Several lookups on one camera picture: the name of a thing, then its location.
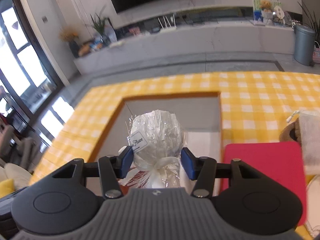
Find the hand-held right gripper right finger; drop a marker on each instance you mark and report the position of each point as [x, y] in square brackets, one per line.
[187, 163]

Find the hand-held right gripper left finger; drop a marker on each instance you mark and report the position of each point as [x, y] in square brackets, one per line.
[126, 161]

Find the white flower bouquet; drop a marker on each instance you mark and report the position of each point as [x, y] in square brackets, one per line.
[155, 135]

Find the orange box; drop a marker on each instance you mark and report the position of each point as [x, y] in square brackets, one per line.
[200, 115]

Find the brown plush toy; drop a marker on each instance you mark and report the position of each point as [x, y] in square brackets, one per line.
[287, 132]

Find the red box lid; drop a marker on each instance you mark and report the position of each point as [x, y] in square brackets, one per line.
[262, 160]

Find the grey dining chair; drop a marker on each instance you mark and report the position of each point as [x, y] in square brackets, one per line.
[25, 152]

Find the yellow checked tablecloth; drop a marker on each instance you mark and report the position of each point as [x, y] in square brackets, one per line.
[262, 92]

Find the brown round ornament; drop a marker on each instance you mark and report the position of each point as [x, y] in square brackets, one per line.
[84, 50]

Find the blue snack bag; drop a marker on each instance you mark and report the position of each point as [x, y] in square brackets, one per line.
[96, 45]

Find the yellow cushion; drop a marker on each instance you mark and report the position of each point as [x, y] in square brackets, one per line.
[6, 188]

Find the white marble television console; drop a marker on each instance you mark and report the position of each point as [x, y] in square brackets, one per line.
[200, 40]

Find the dark vase with dried flowers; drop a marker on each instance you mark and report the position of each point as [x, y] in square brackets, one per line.
[73, 47]

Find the clear water bottle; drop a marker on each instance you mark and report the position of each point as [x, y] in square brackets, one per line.
[111, 33]

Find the green plant in glass vase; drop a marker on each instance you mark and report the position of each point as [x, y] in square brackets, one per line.
[100, 25]

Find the white router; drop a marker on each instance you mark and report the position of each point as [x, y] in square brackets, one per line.
[166, 22]

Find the grey-blue trash can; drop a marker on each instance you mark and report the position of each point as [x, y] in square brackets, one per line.
[303, 45]

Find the black framed glass door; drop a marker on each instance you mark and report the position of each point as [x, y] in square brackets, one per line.
[15, 37]

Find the pastel woven basket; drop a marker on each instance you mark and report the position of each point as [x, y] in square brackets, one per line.
[317, 53]

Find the green and white card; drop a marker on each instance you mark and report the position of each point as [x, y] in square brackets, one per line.
[256, 5]

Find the white round hand fan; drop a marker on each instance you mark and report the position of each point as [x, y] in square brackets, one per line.
[278, 12]

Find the brown teddy bear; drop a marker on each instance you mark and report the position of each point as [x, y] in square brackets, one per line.
[265, 5]

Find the potted green plant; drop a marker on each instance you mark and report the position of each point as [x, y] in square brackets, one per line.
[312, 22]

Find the pink photo frame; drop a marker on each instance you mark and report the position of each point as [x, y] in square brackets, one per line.
[134, 30]

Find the wall switch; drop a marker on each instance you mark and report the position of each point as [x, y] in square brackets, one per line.
[44, 19]

